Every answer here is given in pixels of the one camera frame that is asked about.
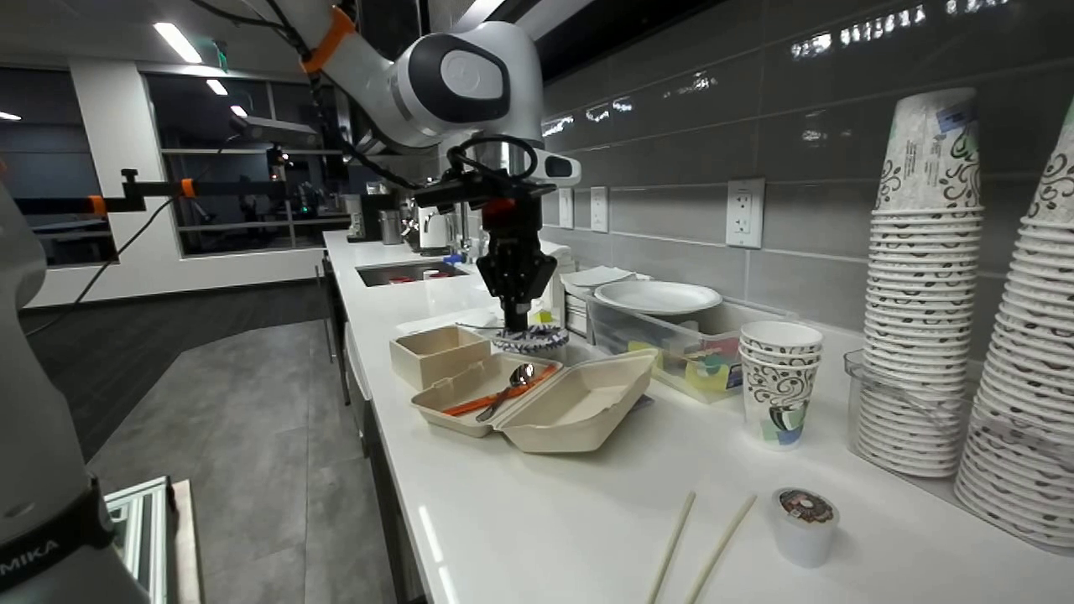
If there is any small beige square box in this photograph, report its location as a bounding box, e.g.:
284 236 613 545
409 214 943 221
388 325 493 392

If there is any window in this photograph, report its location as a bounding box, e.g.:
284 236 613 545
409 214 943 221
0 66 119 268
143 73 355 258

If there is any clear plastic cup holder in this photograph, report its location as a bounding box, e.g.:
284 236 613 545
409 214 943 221
842 347 1074 556

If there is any open beige food pack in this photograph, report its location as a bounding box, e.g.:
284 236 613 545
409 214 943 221
409 347 660 456

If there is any tall stack of paper cups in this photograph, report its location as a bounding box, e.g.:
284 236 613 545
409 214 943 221
954 94 1074 552
853 87 986 480

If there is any beige chopstick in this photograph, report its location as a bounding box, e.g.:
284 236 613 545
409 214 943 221
645 490 698 604
683 493 759 604

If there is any white coffee pod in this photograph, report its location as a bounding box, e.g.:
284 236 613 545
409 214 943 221
769 487 841 570

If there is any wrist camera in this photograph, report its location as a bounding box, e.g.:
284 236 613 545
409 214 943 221
413 171 509 212

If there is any ceiling light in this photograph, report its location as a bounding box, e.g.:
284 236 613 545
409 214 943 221
152 21 204 65

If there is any short stack of paper cups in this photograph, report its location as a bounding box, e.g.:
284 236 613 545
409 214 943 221
739 320 825 452

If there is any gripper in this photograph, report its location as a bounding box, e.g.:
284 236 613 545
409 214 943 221
476 195 560 333

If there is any sink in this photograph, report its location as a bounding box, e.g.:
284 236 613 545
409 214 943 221
355 259 470 289

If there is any camera on mount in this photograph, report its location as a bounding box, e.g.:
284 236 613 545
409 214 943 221
12 115 325 218

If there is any black coffee machine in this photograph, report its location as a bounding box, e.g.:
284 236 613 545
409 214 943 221
343 193 380 245

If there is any black cable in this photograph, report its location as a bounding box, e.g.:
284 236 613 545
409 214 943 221
23 196 179 338

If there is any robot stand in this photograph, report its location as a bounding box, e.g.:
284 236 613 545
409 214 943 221
104 476 204 604

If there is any orange plastic utensil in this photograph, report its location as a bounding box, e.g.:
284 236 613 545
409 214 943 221
441 364 560 419

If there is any clear plastic bin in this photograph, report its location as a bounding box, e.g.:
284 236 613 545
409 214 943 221
586 295 791 406

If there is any patterned round paper item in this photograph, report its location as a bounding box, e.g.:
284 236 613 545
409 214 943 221
490 325 572 359

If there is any white wall socket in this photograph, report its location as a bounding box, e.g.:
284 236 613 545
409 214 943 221
725 177 767 250

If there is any white kettle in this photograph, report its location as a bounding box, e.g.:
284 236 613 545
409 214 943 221
416 206 455 254

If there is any heap of colourful packets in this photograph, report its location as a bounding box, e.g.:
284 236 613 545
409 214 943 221
625 336 744 395

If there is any silver spoon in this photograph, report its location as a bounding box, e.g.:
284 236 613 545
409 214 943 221
475 362 536 424

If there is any white container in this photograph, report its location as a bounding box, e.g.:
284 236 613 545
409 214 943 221
539 241 580 326

